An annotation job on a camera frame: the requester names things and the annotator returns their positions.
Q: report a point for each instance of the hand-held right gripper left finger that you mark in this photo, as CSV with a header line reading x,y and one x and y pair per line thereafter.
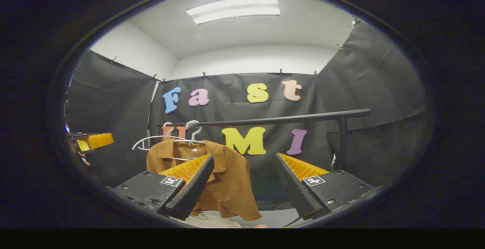
x,y
197,188

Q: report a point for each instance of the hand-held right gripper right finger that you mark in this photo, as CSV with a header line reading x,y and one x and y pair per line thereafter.
x,y
293,188

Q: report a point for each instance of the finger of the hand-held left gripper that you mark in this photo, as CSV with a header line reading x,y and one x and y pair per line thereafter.
x,y
99,140

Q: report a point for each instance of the brown shirt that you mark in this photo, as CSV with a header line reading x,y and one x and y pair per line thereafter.
x,y
231,180

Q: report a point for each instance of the white plastic hanger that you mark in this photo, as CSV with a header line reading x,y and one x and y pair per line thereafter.
x,y
194,126
151,138

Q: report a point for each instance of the black clothes rack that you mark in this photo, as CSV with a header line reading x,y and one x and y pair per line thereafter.
x,y
288,119

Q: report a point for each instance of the black backdrop cloth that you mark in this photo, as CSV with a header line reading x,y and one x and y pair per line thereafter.
x,y
113,101

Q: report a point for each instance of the ceiling light panel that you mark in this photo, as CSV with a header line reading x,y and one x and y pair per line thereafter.
x,y
233,10

